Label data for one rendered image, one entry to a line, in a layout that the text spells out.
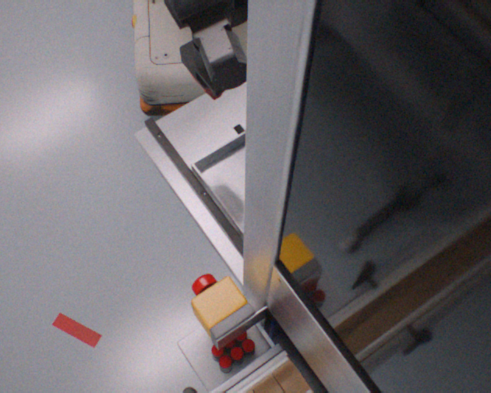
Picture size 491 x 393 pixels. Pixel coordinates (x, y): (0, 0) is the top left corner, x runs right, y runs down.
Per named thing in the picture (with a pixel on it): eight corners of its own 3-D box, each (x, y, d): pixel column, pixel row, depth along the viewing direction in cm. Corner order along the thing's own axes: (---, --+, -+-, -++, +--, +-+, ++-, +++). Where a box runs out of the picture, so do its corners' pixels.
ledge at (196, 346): (284, 368, 104) (285, 366, 103) (221, 414, 101) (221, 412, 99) (238, 302, 109) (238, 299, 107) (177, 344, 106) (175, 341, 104)
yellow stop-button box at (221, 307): (255, 323, 98) (256, 311, 91) (217, 349, 96) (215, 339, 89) (227, 285, 100) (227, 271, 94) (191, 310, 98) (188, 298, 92)
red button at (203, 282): (224, 294, 98) (223, 286, 94) (203, 308, 97) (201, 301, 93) (210, 275, 99) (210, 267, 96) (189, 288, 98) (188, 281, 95)
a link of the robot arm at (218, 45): (217, -45, 79) (157, -16, 80) (245, 21, 74) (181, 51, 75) (241, 12, 89) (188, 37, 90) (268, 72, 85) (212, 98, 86)
